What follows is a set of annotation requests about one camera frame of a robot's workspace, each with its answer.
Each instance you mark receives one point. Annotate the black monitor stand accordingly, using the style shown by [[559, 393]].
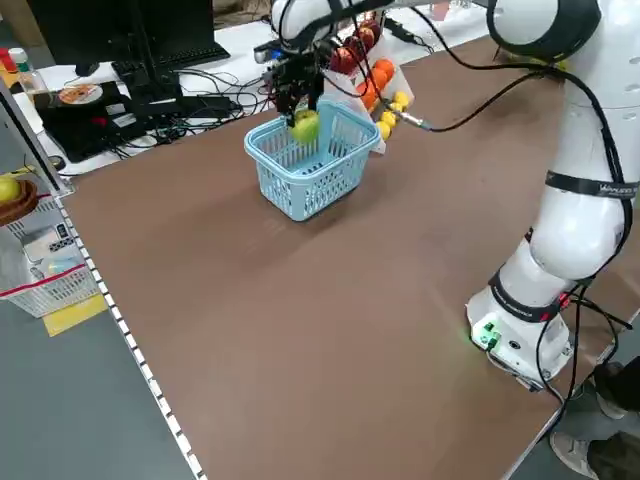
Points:
[[150, 65]]

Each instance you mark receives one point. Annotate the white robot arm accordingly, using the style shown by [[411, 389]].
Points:
[[575, 225]]

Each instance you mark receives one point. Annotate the tiered fruit display stand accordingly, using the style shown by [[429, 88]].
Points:
[[404, 87]]

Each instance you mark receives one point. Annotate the round printed disc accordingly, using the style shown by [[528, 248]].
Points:
[[77, 94]]

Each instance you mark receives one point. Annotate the yellow apple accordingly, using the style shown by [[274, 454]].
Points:
[[7, 190]]

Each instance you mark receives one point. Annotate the orange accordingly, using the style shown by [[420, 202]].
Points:
[[367, 96], [376, 80], [382, 71], [386, 63]]

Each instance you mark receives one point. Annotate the black flat case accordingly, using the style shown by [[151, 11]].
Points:
[[75, 130]]

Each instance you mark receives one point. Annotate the black monitor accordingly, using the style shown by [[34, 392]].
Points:
[[100, 25]]

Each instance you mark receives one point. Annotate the small black power adapter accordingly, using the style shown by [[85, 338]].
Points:
[[400, 30]]

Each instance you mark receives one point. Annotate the brown bowl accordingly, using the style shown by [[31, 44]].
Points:
[[25, 205]]

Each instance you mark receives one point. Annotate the lemon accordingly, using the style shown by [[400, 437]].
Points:
[[383, 130], [398, 104], [403, 97], [388, 120]]

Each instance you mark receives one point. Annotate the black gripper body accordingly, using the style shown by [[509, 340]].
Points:
[[297, 75]]

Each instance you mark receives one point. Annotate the aluminium frame post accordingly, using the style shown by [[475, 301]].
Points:
[[27, 132]]

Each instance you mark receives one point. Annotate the black keyboard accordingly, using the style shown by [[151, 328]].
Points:
[[200, 54]]

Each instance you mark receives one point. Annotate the slotted table edge rail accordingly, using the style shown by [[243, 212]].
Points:
[[130, 340]]

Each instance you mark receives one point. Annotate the person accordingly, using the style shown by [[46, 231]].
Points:
[[572, 452], [235, 6]]

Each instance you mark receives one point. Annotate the red capped bottle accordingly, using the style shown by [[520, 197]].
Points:
[[5, 60]]

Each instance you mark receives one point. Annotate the light blue plastic basket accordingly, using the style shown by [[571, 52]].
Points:
[[298, 200]]

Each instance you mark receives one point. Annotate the yellow sheet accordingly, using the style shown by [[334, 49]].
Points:
[[75, 317]]

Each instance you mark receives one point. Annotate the red apple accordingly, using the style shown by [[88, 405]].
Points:
[[344, 61], [366, 35], [372, 26], [356, 46]]

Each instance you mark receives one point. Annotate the black power brick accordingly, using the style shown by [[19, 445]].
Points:
[[210, 106]]

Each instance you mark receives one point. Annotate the black tape roll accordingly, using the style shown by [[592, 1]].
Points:
[[51, 161]]

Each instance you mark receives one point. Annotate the white capped bottle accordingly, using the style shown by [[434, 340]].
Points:
[[17, 57]]

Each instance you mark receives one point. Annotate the clear bottle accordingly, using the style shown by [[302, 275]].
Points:
[[32, 82]]

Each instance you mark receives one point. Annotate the pink cup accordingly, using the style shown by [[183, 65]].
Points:
[[440, 9]]

